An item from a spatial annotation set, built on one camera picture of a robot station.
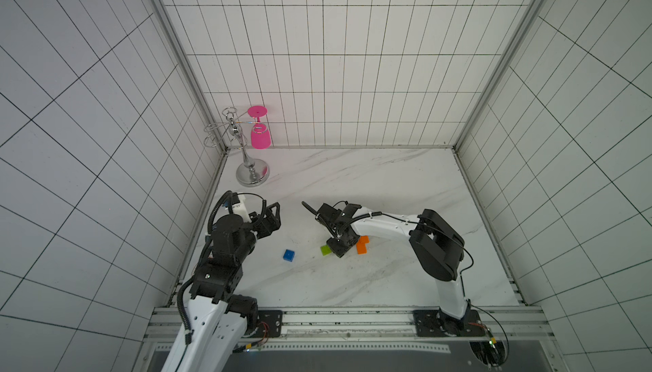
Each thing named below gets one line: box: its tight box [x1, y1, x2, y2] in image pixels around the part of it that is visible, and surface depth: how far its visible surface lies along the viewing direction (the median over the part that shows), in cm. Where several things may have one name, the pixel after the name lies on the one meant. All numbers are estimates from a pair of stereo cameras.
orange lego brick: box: [356, 235, 370, 255], surface depth 89 cm
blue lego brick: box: [282, 248, 296, 263], surface depth 87 cm
